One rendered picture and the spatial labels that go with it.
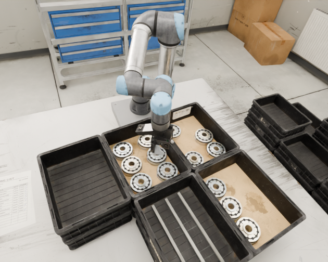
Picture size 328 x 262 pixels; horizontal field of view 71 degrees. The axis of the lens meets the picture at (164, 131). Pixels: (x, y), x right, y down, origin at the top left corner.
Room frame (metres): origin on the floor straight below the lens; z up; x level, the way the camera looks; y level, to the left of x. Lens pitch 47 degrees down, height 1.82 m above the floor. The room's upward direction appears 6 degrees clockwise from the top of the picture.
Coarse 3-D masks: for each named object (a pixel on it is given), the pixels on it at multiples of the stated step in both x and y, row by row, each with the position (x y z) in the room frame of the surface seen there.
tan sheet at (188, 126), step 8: (184, 120) 1.01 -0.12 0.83; (192, 120) 1.02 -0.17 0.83; (184, 128) 0.94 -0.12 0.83; (192, 128) 0.95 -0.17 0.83; (200, 128) 0.96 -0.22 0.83; (184, 136) 0.88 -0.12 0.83; (192, 136) 0.89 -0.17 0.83; (176, 144) 0.82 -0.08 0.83; (184, 144) 0.82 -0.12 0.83; (192, 144) 0.83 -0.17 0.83; (184, 152) 0.77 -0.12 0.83; (200, 152) 0.78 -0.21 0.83; (208, 160) 0.73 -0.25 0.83
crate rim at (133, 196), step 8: (144, 120) 0.88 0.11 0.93; (120, 128) 0.80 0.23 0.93; (104, 136) 0.74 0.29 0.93; (112, 152) 0.64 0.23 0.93; (176, 152) 0.68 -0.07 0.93; (184, 160) 0.64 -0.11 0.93; (120, 168) 0.56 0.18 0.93; (176, 176) 0.55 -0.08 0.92; (128, 184) 0.49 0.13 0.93; (160, 184) 0.50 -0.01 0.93; (144, 192) 0.46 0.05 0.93
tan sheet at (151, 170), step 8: (136, 136) 0.84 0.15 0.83; (136, 144) 0.79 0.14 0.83; (136, 152) 0.73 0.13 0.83; (144, 152) 0.74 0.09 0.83; (144, 160) 0.69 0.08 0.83; (168, 160) 0.70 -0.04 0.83; (144, 168) 0.64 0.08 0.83; (152, 168) 0.64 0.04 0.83; (128, 176) 0.58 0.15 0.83; (152, 176) 0.60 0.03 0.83; (152, 184) 0.55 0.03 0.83
